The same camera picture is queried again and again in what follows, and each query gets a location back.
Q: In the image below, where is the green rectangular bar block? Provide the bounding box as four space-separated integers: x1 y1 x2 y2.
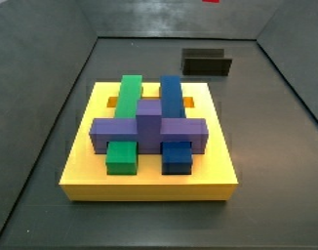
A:
105 75 141 175

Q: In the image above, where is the black angled bracket stand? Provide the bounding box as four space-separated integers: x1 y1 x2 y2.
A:
181 48 232 76

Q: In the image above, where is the yellow wooden base board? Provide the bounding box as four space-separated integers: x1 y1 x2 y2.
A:
60 82 239 201

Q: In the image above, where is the purple trident-shaped block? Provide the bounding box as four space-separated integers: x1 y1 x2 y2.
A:
88 100 208 154

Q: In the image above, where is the red trident-shaped block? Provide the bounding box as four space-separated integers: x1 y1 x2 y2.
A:
201 0 220 3

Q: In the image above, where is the blue rectangular bar block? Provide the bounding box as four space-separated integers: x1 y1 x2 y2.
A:
160 75 192 175

